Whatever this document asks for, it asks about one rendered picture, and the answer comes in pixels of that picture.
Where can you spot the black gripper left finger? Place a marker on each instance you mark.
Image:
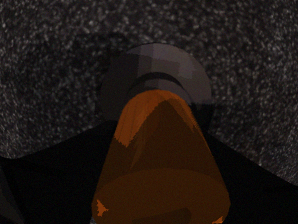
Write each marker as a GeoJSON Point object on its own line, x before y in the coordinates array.
{"type": "Point", "coordinates": [56, 185]}

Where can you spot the orange knob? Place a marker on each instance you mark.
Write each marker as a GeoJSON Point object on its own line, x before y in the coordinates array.
{"type": "Point", "coordinates": [159, 168]}

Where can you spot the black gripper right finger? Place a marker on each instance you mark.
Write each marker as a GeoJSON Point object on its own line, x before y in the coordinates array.
{"type": "Point", "coordinates": [256, 196]}

